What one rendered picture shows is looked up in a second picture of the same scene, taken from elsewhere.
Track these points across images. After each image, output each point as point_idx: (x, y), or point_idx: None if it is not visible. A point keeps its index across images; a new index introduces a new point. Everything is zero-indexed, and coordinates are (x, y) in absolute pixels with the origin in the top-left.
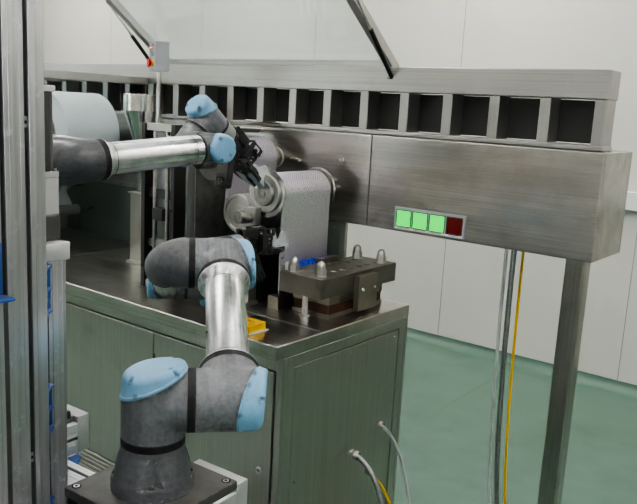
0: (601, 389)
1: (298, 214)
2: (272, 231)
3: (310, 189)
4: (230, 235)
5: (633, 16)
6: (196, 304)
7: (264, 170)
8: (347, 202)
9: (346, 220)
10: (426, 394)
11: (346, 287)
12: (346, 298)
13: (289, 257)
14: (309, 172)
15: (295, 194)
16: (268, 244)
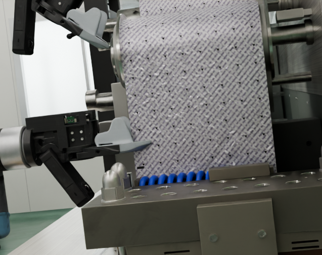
0: None
1: (171, 86)
2: (79, 118)
3: (198, 36)
4: (6, 127)
5: None
6: (82, 239)
7: (94, 16)
8: (319, 53)
9: None
10: None
11: (172, 228)
12: (188, 254)
13: (160, 166)
14: (222, 6)
15: (155, 49)
16: (81, 141)
